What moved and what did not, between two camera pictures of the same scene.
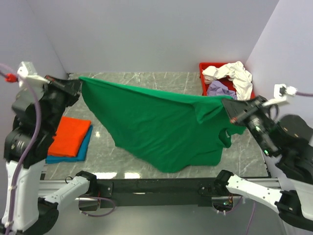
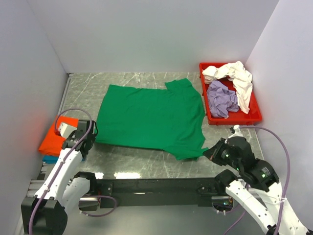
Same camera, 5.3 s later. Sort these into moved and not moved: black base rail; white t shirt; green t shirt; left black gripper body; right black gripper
Moved: left black gripper body; green t shirt; right black gripper
Not moved: black base rail; white t shirt
